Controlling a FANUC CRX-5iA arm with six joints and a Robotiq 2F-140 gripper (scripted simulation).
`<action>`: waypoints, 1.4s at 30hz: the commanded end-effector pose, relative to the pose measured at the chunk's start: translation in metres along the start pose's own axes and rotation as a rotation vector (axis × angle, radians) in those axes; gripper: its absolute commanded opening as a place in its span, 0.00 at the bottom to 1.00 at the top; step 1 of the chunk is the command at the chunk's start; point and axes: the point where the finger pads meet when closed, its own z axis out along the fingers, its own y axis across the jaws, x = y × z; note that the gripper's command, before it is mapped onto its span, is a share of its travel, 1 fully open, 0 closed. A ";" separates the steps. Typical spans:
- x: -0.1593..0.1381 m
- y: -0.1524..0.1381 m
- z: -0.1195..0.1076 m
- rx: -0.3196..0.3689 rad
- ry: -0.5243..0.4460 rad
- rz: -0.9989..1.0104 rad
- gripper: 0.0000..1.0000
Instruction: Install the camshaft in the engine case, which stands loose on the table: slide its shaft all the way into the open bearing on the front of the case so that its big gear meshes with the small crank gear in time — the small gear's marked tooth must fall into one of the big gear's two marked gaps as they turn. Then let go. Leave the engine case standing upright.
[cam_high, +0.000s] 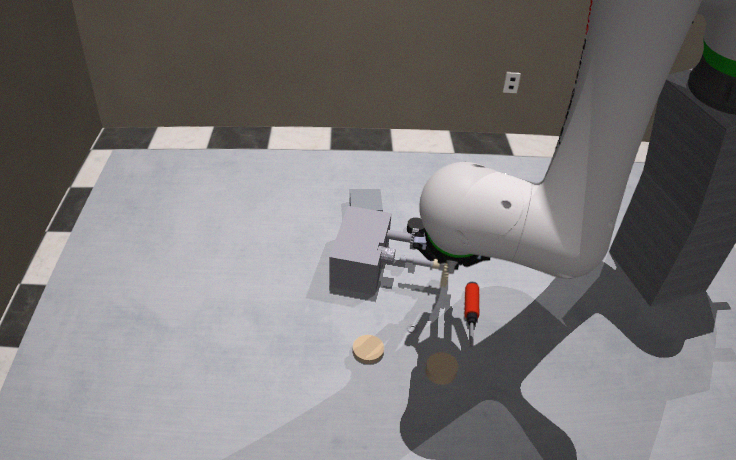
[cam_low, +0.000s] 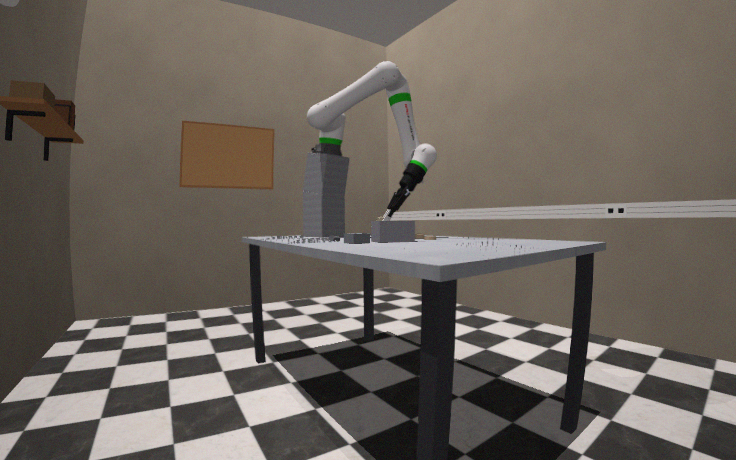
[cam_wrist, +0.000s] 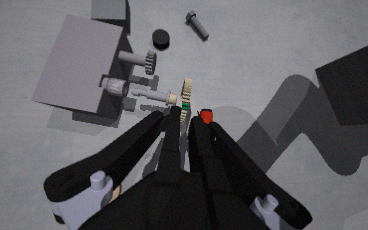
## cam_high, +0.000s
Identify black short cylinder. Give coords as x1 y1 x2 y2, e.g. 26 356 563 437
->
407 217 425 234

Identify red-handled screwdriver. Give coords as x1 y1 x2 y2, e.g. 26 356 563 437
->
465 282 479 345

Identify beige gear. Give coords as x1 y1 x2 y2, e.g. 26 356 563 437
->
399 255 449 287

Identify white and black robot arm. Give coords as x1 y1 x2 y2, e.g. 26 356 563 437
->
419 0 736 279

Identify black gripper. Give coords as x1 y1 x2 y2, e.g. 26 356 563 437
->
413 232 491 271

